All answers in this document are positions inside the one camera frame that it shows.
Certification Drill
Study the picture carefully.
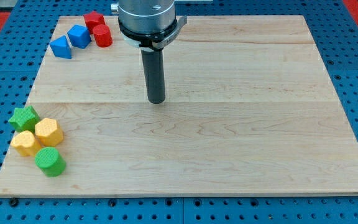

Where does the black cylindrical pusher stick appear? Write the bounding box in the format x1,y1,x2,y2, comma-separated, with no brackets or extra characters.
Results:
141,50,165,104

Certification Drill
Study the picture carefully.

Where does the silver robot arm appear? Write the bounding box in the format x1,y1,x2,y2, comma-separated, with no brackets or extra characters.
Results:
111,0,187,104

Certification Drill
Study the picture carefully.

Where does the red cylinder block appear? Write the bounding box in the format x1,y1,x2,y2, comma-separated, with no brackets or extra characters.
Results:
93,24,113,47

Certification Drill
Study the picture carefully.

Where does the red star block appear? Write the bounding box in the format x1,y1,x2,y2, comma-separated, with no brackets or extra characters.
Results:
83,11,105,34

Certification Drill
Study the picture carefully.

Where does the blue cube block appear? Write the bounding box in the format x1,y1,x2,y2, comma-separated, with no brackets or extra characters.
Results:
67,25,91,49

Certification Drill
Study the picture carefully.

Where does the blue triangle block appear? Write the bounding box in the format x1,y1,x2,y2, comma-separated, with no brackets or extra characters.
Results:
49,35,71,59

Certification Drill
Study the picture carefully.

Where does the wooden board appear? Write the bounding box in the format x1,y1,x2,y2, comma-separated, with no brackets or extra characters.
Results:
0,15,358,198

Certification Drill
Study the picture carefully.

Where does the yellow hexagon block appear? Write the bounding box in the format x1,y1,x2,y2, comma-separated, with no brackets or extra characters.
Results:
35,118,64,146

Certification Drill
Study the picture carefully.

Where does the green star block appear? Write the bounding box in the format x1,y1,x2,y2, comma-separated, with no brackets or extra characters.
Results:
8,106,40,133

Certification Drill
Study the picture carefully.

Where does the green cylinder block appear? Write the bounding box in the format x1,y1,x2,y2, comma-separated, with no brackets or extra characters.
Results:
35,147,66,177

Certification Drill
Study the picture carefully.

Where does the yellow heart block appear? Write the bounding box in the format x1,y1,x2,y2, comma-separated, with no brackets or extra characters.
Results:
10,131,42,157

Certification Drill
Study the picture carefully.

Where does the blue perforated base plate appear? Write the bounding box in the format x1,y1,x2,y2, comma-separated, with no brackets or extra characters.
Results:
0,0,358,223

